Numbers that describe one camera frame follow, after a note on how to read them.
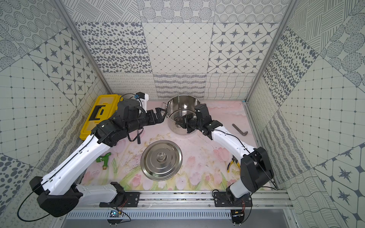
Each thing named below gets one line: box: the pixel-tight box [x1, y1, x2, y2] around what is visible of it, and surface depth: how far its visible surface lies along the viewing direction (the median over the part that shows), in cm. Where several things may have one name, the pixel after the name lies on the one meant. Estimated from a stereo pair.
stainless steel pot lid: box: [140, 139, 183, 181], surface depth 90 cm
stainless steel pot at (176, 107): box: [161, 94, 202, 136], surface depth 97 cm
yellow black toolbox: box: [79, 94, 124, 141], surface depth 92 cm
